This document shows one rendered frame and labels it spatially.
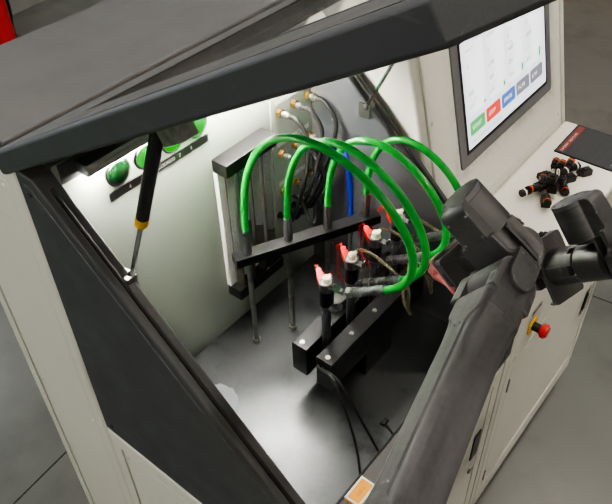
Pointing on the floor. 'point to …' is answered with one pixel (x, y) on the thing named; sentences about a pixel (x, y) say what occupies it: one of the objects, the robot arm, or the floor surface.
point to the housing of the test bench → (10, 223)
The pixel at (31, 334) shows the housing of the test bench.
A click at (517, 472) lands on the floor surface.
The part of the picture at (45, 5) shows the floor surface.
